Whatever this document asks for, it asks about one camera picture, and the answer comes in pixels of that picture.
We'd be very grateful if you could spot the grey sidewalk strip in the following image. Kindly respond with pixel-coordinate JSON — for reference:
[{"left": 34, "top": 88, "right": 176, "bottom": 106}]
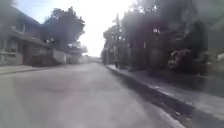
[{"left": 0, "top": 64, "right": 65, "bottom": 76}]

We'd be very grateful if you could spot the raised grey concrete sidewalk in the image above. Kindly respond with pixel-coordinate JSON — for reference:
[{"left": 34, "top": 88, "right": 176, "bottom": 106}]
[{"left": 106, "top": 64, "right": 224, "bottom": 122}]

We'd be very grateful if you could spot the thin utility pole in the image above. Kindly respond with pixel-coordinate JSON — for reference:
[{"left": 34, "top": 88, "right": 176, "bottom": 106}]
[{"left": 114, "top": 13, "right": 121, "bottom": 69}]

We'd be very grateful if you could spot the large dark tree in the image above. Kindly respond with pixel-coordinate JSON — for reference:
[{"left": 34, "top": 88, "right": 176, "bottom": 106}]
[{"left": 41, "top": 6, "right": 86, "bottom": 52}]

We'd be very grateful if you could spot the grey asphalt road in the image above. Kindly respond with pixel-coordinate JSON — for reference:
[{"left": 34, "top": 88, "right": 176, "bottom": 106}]
[{"left": 0, "top": 62, "right": 188, "bottom": 128}]

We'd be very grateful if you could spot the low pale building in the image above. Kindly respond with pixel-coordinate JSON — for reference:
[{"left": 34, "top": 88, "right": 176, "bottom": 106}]
[{"left": 65, "top": 41, "right": 90, "bottom": 65}]

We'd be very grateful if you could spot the grey two-storey building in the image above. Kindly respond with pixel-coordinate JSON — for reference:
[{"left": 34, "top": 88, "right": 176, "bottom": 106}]
[{"left": 0, "top": 4, "right": 51, "bottom": 67}]

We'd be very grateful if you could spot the pale low wall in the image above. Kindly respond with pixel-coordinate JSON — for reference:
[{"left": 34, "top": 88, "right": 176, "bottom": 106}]
[{"left": 31, "top": 47, "right": 68, "bottom": 66}]

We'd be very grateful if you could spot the row of dark trees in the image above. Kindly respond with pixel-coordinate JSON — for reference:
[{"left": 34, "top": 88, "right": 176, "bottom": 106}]
[{"left": 101, "top": 0, "right": 224, "bottom": 77}]

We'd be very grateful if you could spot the dark concrete kerb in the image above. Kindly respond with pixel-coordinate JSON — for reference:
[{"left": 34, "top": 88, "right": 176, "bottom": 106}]
[{"left": 105, "top": 65, "right": 224, "bottom": 128}]

